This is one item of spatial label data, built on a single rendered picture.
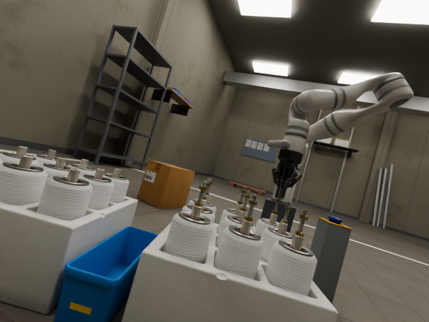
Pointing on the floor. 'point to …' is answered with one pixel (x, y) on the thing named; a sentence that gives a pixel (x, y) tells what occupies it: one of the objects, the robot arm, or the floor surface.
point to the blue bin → (102, 277)
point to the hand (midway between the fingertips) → (280, 193)
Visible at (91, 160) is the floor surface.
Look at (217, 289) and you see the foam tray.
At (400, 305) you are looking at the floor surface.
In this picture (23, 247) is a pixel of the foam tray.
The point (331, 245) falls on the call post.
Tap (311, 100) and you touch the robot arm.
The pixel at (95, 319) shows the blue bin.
